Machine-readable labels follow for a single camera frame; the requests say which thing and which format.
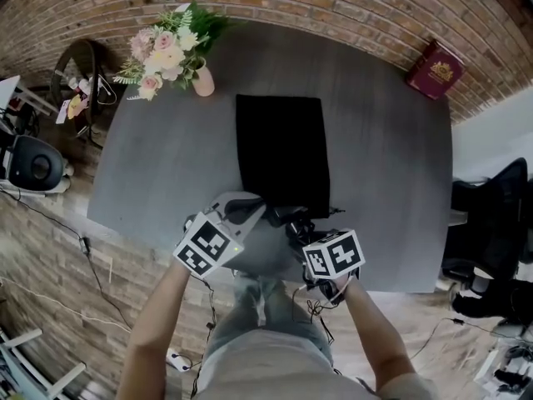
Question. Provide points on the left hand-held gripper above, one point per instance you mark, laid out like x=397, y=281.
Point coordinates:
x=208, y=246

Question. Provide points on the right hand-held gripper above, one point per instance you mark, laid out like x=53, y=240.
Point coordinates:
x=333, y=256

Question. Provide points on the black hair dryer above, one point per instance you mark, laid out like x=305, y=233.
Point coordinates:
x=287, y=215

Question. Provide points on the black cloth bag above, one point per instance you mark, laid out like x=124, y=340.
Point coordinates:
x=281, y=148

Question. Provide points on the person's right forearm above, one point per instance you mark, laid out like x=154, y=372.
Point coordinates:
x=375, y=336

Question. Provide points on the person's left forearm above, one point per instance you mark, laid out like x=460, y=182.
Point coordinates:
x=154, y=327

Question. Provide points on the person's blue jeans legs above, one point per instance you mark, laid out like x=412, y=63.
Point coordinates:
x=266, y=311

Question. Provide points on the pink vase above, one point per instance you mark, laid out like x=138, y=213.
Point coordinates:
x=203, y=79

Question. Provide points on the person's beige shirt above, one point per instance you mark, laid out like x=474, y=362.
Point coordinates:
x=283, y=373

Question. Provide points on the white power strip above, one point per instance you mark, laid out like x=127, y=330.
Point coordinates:
x=177, y=358

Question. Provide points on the pink and white flower bouquet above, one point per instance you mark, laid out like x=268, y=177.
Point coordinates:
x=170, y=50

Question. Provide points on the black office chair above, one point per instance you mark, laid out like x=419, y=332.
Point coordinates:
x=487, y=223

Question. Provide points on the dark red book box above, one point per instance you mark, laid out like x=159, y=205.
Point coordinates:
x=435, y=70

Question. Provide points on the black round speaker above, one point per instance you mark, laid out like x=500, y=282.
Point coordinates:
x=35, y=165

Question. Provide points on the white desk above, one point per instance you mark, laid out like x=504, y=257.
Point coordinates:
x=21, y=96

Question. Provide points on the white metal rack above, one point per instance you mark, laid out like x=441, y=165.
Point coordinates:
x=29, y=369

